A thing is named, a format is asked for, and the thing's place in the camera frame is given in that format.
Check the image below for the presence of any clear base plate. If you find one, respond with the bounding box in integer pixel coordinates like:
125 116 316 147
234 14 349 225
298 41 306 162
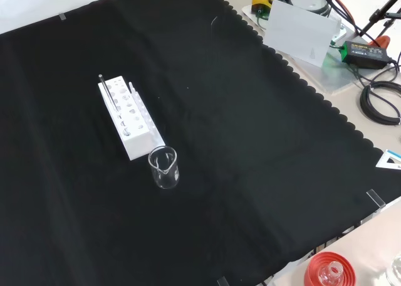
241 3 374 94

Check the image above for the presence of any clear glass rod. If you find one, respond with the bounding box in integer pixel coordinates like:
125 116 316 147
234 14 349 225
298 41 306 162
98 74 120 113

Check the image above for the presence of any black power adapter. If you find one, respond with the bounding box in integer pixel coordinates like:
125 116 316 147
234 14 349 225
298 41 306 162
340 40 393 70

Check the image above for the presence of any clear glass vessel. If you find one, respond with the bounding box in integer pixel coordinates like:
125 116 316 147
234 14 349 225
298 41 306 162
385 255 401 286

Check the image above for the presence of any black tripod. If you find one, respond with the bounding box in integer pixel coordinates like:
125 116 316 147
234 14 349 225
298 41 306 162
357 0 401 40

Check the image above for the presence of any white test tube rack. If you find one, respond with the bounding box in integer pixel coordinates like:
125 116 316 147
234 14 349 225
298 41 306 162
97 75 166 161

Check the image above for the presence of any clear triangle ruler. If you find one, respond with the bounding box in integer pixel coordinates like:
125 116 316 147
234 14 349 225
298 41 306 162
375 149 401 171

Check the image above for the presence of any clear glass beaker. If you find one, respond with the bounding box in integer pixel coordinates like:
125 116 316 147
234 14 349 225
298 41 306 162
147 145 181 190

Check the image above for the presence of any coiled black cable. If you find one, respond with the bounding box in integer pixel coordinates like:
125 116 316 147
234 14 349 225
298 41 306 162
359 81 401 126

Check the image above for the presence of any black bench cloth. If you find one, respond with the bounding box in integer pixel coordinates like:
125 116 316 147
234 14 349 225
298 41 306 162
0 0 387 286

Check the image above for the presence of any orange clamp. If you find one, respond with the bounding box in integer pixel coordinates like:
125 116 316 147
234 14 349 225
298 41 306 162
369 34 391 49

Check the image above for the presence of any pale white board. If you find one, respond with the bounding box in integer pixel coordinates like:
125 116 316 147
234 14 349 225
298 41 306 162
264 0 342 68

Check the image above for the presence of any small clear glass flask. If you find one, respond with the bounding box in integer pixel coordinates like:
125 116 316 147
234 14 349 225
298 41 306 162
317 260 344 286

